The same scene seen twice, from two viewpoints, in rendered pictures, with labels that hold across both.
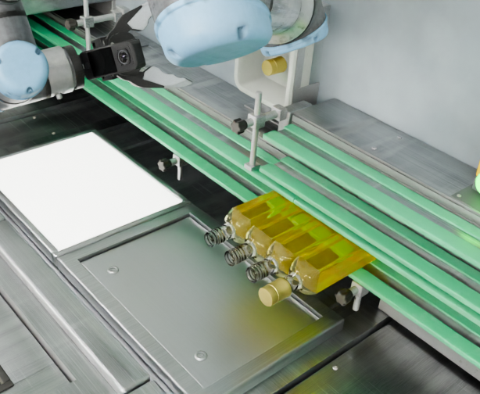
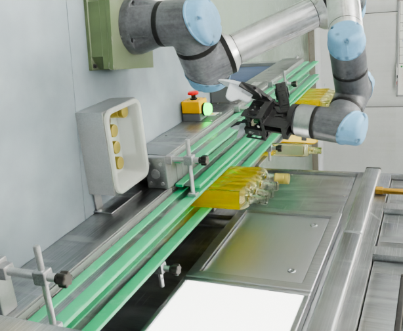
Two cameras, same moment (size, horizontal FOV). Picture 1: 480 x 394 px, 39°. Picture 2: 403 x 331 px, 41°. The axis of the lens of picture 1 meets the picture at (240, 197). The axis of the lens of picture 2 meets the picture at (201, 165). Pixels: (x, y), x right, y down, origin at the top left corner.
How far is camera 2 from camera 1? 214 cm
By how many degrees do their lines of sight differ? 97
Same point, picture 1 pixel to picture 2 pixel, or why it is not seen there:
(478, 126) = (172, 104)
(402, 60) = (145, 100)
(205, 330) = (295, 230)
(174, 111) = (138, 240)
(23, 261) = (331, 305)
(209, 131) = (157, 221)
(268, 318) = (264, 220)
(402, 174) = (204, 130)
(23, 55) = not seen: hidden behind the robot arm
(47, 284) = (336, 284)
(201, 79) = (71, 243)
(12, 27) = not seen: hidden behind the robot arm
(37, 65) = not seen: hidden behind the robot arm
